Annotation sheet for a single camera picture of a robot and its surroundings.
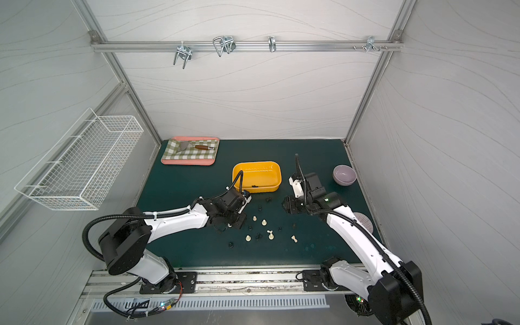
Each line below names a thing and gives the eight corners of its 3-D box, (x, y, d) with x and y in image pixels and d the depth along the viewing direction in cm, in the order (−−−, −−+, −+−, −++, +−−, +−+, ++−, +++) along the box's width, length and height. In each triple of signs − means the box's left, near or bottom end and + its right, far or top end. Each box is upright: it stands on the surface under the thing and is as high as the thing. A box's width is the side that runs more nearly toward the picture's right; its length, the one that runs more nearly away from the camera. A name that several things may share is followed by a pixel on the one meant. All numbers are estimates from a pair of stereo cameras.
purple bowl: (332, 189, 102) (336, 181, 97) (328, 173, 109) (332, 164, 104) (353, 189, 102) (359, 181, 97) (348, 173, 109) (352, 164, 104)
